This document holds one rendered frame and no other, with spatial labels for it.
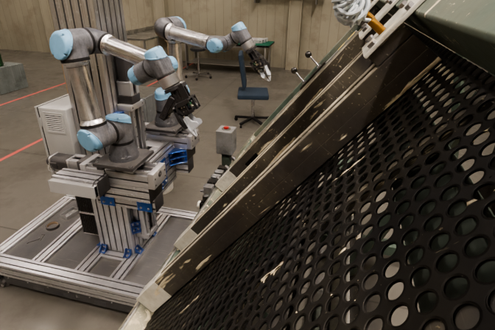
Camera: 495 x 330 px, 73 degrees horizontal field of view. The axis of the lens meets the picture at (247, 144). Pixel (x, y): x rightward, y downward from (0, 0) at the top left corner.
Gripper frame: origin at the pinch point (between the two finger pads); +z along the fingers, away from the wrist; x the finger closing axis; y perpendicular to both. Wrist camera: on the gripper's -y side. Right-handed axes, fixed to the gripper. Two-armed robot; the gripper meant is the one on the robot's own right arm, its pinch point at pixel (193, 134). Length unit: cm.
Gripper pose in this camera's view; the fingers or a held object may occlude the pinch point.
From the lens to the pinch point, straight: 136.2
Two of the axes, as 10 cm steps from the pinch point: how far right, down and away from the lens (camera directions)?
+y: 8.7, -3.2, -3.8
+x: 2.4, -4.0, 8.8
